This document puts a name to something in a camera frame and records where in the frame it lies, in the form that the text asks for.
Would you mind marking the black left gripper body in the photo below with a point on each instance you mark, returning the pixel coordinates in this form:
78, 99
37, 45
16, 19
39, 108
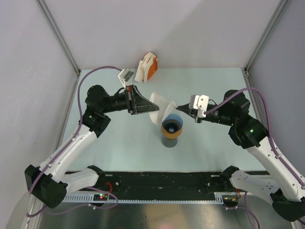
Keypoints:
129, 98

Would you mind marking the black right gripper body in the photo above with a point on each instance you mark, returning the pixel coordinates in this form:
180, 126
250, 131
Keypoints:
199, 119

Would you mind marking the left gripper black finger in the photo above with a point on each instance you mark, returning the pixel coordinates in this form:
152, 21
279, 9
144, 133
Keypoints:
139, 99
144, 109

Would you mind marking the blue glass dripper cone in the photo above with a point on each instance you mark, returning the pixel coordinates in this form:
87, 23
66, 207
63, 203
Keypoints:
172, 123

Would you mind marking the single white paper filter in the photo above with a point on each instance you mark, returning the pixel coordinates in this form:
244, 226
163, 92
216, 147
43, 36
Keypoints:
165, 108

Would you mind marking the white paper coffee filters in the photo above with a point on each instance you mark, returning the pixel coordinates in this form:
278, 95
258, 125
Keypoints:
140, 74

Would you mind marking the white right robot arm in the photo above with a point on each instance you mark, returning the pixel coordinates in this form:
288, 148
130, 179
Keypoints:
285, 191

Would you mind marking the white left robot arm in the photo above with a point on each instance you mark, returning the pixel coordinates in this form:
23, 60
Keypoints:
49, 182

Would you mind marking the orange filter box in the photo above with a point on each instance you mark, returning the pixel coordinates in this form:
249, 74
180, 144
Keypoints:
151, 67

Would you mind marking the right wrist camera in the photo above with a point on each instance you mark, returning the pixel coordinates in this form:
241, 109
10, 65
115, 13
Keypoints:
199, 103

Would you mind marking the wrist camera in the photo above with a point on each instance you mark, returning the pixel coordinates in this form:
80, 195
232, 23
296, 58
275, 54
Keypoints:
199, 103
125, 75

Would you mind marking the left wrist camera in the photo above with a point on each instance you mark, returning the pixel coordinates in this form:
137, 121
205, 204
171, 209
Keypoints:
125, 75

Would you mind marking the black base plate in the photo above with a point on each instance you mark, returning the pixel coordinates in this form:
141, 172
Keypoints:
164, 186

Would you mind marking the white cable duct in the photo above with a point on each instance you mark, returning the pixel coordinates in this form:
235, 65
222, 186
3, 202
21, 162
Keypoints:
89, 198

